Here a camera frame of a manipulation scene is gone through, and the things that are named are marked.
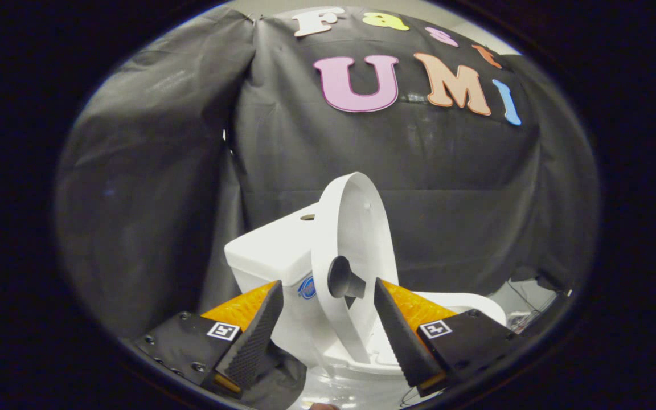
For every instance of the white toilet lid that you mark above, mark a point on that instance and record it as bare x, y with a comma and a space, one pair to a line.
356, 228

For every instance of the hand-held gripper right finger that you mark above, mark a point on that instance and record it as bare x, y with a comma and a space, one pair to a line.
399, 341

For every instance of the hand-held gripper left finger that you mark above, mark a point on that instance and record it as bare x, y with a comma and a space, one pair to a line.
257, 341

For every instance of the black backdrop cloth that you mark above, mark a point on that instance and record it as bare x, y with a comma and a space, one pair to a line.
447, 188

